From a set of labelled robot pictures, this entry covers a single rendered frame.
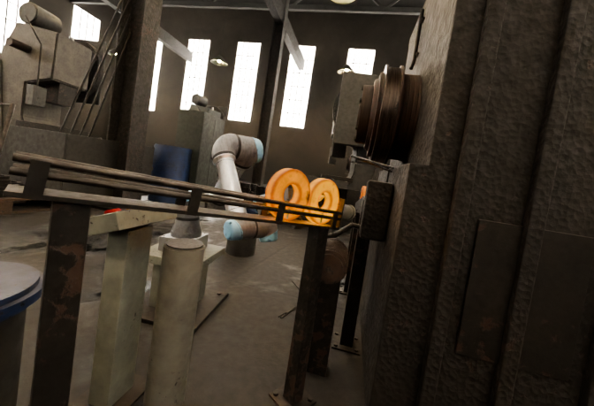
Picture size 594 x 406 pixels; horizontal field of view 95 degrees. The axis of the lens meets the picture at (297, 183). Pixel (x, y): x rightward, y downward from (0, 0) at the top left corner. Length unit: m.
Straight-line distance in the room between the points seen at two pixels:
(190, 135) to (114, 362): 3.96
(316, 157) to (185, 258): 10.79
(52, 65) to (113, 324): 5.35
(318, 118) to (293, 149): 1.71
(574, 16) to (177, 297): 1.36
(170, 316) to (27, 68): 5.74
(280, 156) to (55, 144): 9.14
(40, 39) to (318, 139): 8.68
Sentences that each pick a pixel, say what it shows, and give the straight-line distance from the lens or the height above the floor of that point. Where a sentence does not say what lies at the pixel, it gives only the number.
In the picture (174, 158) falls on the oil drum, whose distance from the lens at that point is 4.53.
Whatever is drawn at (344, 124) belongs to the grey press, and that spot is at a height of 1.54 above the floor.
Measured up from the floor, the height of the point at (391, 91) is 1.17.
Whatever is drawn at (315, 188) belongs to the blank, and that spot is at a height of 0.74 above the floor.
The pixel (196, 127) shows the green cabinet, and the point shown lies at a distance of 4.70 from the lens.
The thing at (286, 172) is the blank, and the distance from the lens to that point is 0.77.
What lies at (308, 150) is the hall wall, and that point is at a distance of 11.60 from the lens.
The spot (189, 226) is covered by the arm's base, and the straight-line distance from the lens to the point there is 1.49.
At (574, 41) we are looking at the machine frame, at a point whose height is 1.26.
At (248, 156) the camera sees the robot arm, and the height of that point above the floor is 0.83.
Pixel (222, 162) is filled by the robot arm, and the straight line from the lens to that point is 1.15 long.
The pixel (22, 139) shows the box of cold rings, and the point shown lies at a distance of 4.18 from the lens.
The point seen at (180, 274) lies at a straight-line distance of 0.90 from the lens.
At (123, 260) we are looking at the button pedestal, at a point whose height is 0.46.
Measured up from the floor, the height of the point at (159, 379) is 0.12.
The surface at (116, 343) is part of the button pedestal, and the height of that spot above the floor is 0.21.
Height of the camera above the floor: 0.79
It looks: 3 degrees down
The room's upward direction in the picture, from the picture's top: 9 degrees clockwise
